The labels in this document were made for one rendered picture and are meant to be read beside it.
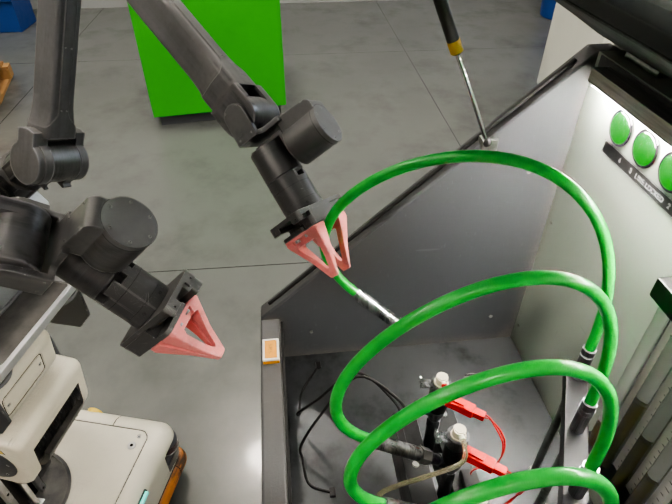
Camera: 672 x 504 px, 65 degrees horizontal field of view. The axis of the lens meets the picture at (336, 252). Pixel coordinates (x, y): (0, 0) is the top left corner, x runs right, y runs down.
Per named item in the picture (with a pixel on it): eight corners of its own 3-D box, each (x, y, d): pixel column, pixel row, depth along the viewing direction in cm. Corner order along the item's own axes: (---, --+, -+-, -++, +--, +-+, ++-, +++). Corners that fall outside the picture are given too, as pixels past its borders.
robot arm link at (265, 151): (262, 151, 79) (239, 153, 74) (295, 125, 75) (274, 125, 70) (285, 191, 78) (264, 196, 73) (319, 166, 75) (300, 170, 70)
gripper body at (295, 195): (347, 203, 76) (321, 159, 76) (303, 222, 68) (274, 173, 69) (319, 222, 80) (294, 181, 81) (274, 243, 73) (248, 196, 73)
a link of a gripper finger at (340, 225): (371, 254, 75) (338, 197, 75) (343, 272, 69) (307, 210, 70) (340, 272, 79) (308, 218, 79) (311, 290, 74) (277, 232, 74)
